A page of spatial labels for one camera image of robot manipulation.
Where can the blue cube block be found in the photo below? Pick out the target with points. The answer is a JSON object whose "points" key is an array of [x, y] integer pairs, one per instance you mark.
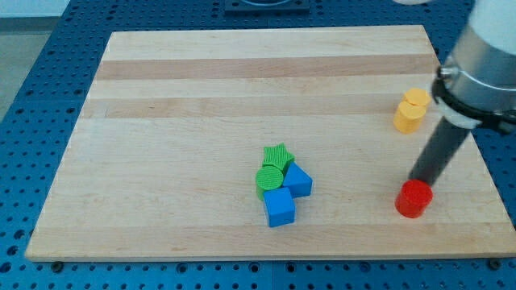
{"points": [[279, 207]]}

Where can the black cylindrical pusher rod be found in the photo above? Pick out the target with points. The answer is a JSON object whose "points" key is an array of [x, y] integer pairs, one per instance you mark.
{"points": [[439, 150]]}

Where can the yellow cylinder block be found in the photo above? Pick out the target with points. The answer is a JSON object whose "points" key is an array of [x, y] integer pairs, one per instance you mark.
{"points": [[408, 118]]}

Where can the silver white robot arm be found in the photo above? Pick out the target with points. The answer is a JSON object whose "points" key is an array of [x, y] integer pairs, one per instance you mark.
{"points": [[474, 87]]}

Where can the green star block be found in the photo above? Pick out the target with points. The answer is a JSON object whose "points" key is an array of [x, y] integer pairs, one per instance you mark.
{"points": [[278, 156]]}

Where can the red cylinder block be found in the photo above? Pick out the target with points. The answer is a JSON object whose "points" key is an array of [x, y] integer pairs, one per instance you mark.
{"points": [[413, 198]]}

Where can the wooden board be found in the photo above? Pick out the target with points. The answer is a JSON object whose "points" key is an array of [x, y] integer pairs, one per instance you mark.
{"points": [[162, 161]]}

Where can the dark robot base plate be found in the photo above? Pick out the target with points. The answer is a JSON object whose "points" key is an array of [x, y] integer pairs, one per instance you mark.
{"points": [[235, 7]]}

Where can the yellow heart block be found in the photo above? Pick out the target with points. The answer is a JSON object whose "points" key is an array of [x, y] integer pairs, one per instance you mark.
{"points": [[417, 97]]}

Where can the green cylinder block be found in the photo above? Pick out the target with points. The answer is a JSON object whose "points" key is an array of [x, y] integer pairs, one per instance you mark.
{"points": [[268, 178]]}

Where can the blue triangle block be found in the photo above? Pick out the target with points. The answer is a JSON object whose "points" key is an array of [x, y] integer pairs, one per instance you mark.
{"points": [[297, 181]]}

